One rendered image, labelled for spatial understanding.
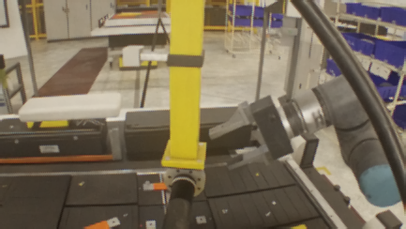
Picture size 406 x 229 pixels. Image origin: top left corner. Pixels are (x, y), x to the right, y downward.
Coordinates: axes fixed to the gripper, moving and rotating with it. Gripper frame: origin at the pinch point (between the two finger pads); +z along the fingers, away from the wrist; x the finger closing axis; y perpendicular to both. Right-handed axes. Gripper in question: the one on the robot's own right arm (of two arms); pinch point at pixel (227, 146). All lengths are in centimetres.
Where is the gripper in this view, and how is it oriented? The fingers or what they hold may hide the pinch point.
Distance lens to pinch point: 61.3
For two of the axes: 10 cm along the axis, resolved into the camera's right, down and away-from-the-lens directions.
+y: -0.7, 4.3, -9.0
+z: -8.8, 3.9, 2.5
